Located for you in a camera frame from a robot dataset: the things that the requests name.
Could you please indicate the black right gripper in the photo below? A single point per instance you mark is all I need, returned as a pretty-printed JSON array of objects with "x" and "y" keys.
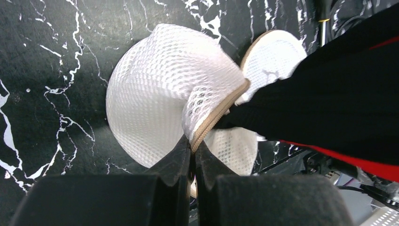
[{"x": 342, "y": 100}]

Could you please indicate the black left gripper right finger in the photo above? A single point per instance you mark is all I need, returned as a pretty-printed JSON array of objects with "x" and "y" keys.
[{"x": 227, "y": 199}]

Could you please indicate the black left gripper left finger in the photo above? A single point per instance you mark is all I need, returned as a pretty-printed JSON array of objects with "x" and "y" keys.
[{"x": 158, "y": 197}]

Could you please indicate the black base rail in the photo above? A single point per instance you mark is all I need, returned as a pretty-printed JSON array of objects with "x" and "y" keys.
[{"x": 286, "y": 164}]

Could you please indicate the orange handled screwdriver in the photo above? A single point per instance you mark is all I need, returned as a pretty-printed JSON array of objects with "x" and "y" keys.
[{"x": 323, "y": 8}]

